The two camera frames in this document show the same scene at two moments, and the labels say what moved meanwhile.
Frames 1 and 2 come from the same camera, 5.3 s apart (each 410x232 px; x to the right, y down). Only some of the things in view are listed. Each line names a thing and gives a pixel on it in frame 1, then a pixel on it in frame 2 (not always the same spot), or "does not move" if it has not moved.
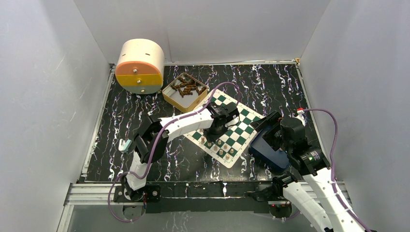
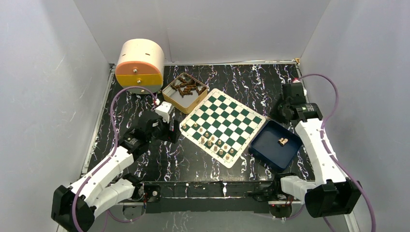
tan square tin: x=185 y=93 does not move
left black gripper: x=211 y=137 → x=173 y=135
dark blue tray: x=261 y=150 does not move
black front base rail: x=250 y=197 does not move
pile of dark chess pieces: x=188 y=86 does not move
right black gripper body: x=273 y=138 → x=278 y=113
